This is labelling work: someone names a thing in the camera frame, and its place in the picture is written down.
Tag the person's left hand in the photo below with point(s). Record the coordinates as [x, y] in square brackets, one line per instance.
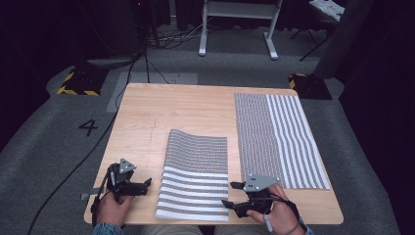
[112, 210]

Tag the white cloth on chair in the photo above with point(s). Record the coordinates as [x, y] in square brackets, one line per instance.
[328, 8]

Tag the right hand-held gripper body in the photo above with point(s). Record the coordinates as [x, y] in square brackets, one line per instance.
[259, 182]

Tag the black yellow striped base plate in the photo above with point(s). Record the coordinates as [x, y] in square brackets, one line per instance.
[310, 87]
[83, 83]

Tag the person's left denim sleeve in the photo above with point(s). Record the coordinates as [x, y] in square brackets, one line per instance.
[107, 229]

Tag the dark grey curtain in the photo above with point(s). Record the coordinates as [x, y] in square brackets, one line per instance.
[342, 39]

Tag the white desk frame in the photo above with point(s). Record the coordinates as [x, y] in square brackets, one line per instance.
[241, 9]

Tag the striped grey white towel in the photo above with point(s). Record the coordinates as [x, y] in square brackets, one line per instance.
[280, 140]

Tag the stack of striped towels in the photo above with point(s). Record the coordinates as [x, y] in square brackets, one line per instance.
[195, 176]

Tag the person's right denim sleeve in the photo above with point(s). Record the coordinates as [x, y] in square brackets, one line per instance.
[307, 228]

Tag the black folding chair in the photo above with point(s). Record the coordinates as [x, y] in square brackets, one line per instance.
[321, 29]

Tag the black equipment stand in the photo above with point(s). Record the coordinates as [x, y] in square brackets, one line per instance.
[145, 19]

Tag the person's denim sleeve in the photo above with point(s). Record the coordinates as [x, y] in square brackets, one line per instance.
[107, 229]
[307, 228]

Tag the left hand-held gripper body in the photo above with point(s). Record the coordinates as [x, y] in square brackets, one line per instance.
[122, 178]

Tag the person's right hand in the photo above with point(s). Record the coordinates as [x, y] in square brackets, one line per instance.
[280, 215]

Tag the person's right leg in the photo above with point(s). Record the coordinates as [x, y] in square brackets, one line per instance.
[241, 230]

